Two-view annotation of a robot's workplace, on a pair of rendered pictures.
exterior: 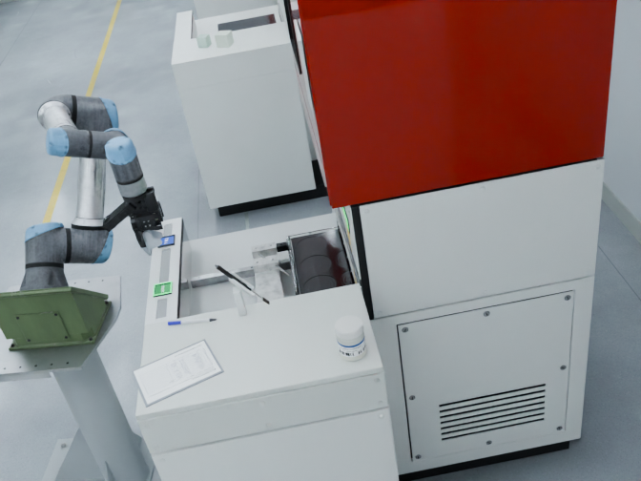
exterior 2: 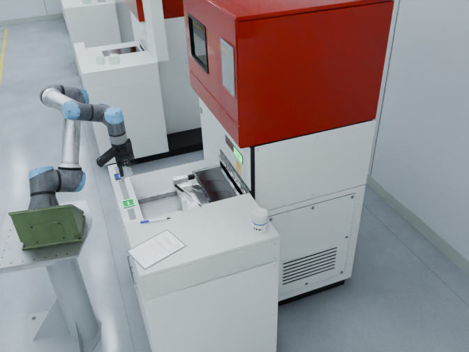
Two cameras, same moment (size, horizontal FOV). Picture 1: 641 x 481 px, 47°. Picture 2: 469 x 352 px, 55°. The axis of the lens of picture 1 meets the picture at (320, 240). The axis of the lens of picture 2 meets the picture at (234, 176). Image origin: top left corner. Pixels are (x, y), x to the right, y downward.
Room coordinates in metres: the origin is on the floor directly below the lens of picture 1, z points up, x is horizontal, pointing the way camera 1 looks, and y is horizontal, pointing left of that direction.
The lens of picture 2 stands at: (-0.04, 0.54, 2.28)
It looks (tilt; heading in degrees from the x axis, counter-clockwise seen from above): 34 degrees down; 342
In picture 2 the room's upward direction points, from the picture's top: 2 degrees counter-clockwise
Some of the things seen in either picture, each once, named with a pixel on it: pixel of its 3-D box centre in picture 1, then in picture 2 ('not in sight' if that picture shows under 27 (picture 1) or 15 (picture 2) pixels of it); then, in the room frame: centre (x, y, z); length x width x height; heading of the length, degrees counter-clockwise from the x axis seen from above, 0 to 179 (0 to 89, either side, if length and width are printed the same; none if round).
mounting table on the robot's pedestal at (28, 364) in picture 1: (56, 337); (49, 240); (1.91, 0.91, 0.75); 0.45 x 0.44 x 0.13; 83
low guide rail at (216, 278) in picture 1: (265, 268); (181, 190); (1.98, 0.19, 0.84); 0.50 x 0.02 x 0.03; 92
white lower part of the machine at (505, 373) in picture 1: (449, 315); (276, 215); (2.07, -0.43, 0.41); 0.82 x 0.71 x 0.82; 2
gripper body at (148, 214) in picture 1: (143, 209); (123, 152); (1.79, 0.47, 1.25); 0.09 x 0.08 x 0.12; 92
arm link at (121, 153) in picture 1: (123, 159); (114, 121); (1.79, 0.48, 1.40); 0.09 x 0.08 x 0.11; 18
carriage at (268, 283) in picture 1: (269, 285); (188, 199); (1.84, 0.18, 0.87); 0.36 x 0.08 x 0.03; 2
